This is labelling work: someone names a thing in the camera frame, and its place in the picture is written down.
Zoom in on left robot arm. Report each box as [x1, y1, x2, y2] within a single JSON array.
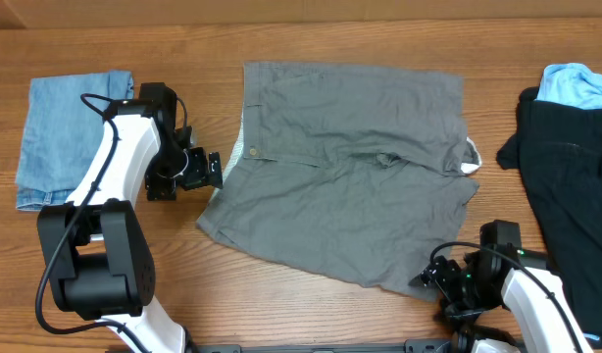
[[34, 82, 223, 352]]

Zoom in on black garment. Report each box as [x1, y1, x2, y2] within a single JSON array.
[[496, 87, 602, 337]]

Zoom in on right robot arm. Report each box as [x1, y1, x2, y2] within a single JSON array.
[[410, 220, 592, 353]]

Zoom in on grey shorts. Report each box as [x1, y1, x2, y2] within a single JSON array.
[[197, 62, 481, 301]]

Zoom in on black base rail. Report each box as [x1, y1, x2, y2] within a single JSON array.
[[104, 336, 527, 353]]

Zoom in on light blue garment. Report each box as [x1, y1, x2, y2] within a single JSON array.
[[535, 63, 602, 110]]

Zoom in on folded blue denim jeans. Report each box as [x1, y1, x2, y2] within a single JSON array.
[[16, 71, 134, 211]]

